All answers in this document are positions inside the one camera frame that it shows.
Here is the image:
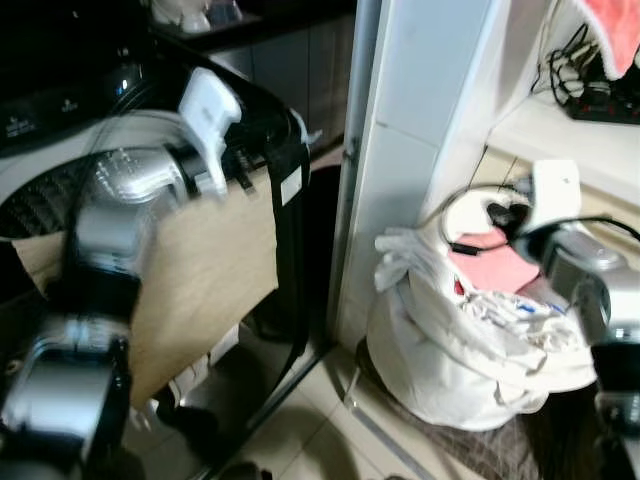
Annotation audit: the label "brown quilted floor mat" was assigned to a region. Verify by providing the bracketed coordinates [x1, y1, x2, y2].
[385, 375, 606, 480]

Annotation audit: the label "pink garment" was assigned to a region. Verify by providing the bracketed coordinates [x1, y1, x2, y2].
[447, 230, 539, 298]

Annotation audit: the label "black power strip with cables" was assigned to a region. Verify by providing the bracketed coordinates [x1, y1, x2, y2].
[542, 22, 640, 125]

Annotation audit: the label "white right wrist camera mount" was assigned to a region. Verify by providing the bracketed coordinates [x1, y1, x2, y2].
[528, 159, 583, 237]

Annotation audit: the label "white items on dark counter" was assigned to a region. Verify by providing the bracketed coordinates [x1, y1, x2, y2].
[150, 0, 248, 37]

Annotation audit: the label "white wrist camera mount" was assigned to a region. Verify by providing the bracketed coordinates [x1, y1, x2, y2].
[528, 159, 583, 237]
[177, 67, 244, 198]

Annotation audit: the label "white label on washer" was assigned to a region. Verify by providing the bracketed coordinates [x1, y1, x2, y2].
[279, 167, 305, 208]

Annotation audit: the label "beige cloth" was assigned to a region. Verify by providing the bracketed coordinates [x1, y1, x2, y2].
[15, 168, 282, 411]

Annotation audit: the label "white fabric laundry bag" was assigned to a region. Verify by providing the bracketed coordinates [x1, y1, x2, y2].
[364, 227, 601, 433]

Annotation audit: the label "coral pink hanging towel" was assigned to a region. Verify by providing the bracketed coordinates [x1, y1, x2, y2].
[582, 0, 640, 81]

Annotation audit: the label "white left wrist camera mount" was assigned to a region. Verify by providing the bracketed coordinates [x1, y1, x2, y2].
[177, 67, 244, 198]

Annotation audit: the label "white cabinet side panel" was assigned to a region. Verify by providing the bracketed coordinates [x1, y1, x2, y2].
[333, 0, 566, 351]

